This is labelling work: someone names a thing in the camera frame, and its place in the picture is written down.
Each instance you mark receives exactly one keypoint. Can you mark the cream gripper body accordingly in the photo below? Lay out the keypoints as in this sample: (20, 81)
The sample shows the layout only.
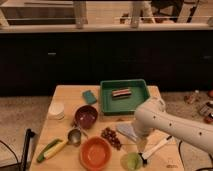
(141, 144)

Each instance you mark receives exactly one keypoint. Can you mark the grey blue towel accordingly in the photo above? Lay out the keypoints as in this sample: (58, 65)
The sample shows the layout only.
(126, 129)

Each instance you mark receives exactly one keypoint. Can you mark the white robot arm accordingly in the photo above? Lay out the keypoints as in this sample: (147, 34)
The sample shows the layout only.
(152, 114)

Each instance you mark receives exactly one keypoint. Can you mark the green cup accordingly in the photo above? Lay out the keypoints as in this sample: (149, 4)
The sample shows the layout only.
(131, 161)

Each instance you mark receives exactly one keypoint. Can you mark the metal measuring cup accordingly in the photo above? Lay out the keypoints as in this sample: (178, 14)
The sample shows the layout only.
(74, 136)

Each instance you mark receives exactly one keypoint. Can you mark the bunch of dark grapes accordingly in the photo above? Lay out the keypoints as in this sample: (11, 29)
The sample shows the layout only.
(111, 137)

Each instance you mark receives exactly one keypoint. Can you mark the orange bowl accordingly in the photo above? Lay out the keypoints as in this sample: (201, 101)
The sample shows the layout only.
(95, 154)

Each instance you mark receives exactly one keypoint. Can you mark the green plastic tray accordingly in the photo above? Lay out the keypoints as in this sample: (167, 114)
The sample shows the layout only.
(122, 106)

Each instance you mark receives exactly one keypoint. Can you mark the purple bowl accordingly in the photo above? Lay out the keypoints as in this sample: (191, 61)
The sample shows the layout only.
(86, 116)

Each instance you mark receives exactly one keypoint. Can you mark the teal sponge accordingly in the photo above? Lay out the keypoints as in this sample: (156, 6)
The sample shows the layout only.
(89, 97)

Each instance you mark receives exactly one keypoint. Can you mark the corn cob toy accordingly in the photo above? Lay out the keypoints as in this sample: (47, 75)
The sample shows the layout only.
(51, 149)

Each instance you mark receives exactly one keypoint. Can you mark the white round container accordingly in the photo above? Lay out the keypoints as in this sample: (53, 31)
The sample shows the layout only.
(56, 111)

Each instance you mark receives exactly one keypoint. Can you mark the black stand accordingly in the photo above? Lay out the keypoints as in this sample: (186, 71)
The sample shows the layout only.
(28, 136)

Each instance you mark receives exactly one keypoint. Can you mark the white handled brush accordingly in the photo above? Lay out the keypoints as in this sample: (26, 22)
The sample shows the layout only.
(144, 156)

